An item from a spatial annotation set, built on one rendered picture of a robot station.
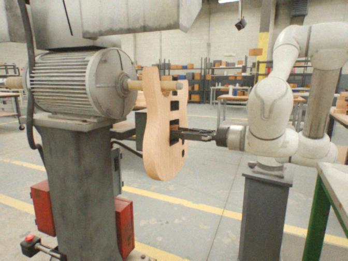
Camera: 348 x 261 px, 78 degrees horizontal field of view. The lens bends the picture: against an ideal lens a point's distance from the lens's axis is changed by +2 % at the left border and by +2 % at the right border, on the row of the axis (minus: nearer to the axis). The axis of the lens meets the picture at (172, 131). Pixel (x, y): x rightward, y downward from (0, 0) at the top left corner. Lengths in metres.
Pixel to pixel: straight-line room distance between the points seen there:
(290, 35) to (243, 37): 10.77
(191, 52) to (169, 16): 11.83
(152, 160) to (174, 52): 12.15
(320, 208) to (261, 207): 0.46
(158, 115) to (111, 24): 0.29
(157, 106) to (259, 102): 0.31
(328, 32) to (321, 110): 0.35
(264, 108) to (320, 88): 0.64
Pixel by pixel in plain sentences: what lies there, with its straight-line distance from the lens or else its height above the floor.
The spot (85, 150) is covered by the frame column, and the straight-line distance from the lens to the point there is 0.92.
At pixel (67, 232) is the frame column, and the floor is 0.60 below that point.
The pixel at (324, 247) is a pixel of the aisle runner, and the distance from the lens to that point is 2.21.
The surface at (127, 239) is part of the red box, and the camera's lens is 1.32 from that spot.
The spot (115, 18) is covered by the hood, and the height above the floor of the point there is 1.42.
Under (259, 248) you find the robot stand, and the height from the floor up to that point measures 0.20.
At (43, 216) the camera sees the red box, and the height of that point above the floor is 0.65.
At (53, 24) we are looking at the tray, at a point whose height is 1.46.
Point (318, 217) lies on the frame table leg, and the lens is 1.14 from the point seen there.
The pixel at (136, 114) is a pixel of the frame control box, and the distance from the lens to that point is 1.03.
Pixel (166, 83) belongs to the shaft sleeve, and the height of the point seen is 1.26.
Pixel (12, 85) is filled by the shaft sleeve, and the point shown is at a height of 1.24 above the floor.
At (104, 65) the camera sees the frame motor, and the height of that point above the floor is 1.31.
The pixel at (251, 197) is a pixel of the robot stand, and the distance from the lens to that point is 1.48.
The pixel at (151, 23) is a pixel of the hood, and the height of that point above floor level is 1.40.
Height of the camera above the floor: 1.28
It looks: 14 degrees down
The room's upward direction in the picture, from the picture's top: straight up
